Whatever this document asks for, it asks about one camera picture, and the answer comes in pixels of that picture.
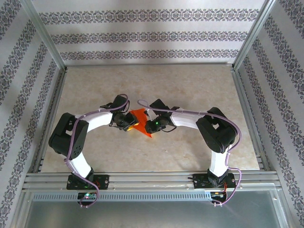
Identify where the orange paper sheet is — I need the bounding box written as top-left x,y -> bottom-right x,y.
129,108 -> 155,138

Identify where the grey metal sheet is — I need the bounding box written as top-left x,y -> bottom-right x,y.
23,190 -> 285,228

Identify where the small electronics board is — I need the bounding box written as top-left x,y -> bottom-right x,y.
210,191 -> 228,202
77,192 -> 98,202

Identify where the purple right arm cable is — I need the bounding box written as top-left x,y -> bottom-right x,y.
137,99 -> 243,207

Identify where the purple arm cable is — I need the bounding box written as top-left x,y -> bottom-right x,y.
137,99 -> 243,207
64,94 -> 130,209

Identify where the wide aluminium base rail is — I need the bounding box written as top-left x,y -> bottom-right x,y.
22,170 -> 282,190

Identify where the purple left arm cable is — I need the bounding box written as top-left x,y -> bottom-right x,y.
64,94 -> 130,209

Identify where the thin aluminium table rail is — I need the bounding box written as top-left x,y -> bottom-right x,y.
64,62 -> 235,67

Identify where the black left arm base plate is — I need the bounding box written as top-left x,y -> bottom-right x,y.
66,174 -> 110,190

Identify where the aluminium side rail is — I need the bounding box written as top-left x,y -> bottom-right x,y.
32,67 -> 68,174
231,67 -> 271,171

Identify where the slotted grey cable duct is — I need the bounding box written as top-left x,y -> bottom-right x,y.
32,191 -> 212,201

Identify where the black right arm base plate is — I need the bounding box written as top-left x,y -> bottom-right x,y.
193,173 -> 236,190

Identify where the aluminium frame post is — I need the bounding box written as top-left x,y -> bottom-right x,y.
20,0 -> 66,69
232,0 -> 277,69

